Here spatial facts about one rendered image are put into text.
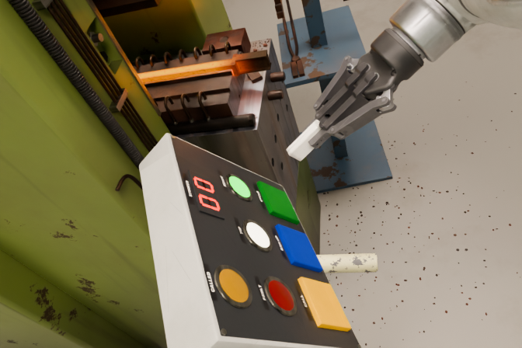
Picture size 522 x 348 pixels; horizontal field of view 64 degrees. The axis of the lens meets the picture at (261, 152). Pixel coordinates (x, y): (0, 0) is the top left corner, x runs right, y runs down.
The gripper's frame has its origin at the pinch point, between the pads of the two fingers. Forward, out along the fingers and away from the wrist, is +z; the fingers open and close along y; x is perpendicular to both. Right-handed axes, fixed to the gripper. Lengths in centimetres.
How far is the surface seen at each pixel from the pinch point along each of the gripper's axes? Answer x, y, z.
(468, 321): -115, -5, 25
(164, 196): 16.6, -4.2, 16.7
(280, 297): 4.2, -20.5, 12.8
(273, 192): -5.2, 1.9, 12.5
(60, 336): -9, 22, 99
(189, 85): -3, 47, 21
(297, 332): 2.9, -24.9, 13.2
